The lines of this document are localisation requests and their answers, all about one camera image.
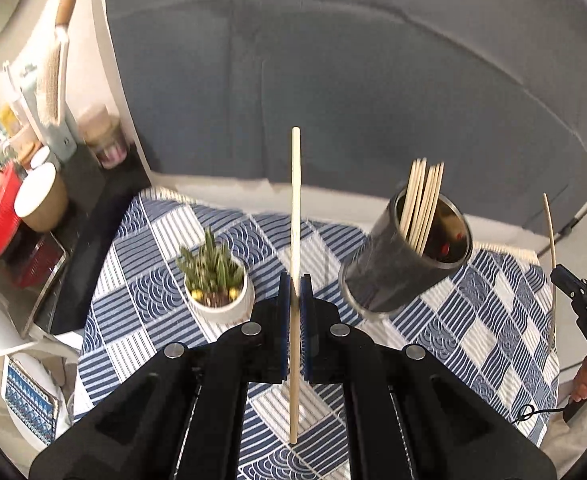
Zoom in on chopsticks in holder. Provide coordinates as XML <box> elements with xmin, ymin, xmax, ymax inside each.
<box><xmin>399</xmin><ymin>158</ymin><xmax>444</xmax><ymax>256</ymax></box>

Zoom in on person's right hand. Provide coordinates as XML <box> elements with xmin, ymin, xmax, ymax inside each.
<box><xmin>570</xmin><ymin>356</ymin><xmax>587</xmax><ymax>402</ymax></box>

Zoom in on white plant pot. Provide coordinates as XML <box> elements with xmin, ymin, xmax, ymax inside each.
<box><xmin>183</xmin><ymin>257</ymin><xmax>254</xmax><ymax>324</ymax></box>

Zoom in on green succulent plant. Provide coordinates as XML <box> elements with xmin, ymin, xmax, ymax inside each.
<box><xmin>176</xmin><ymin>229</ymin><xmax>246</xmax><ymax>309</ymax></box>

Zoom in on dark cylindrical utensil holder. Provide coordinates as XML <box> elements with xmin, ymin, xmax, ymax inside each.
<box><xmin>339</xmin><ymin>190</ymin><xmax>472</xmax><ymax>318</ymax></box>

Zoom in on wooden chopstick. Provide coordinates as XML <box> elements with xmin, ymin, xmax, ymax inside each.
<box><xmin>542</xmin><ymin>192</ymin><xmax>557</xmax><ymax>346</ymax></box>
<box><xmin>289</xmin><ymin>127</ymin><xmax>302</xmax><ymax>445</ymax></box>

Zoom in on blue white patterned tablecloth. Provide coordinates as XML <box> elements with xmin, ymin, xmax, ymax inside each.
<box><xmin>73</xmin><ymin>188</ymin><xmax>559</xmax><ymax>479</ymax></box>

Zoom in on grey backdrop board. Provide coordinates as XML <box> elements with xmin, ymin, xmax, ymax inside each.
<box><xmin>106</xmin><ymin>0</ymin><xmax>587</xmax><ymax>232</ymax></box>

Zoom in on paper cup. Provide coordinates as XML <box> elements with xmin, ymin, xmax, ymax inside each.
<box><xmin>14</xmin><ymin>162</ymin><xmax>69</xmax><ymax>233</ymax></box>

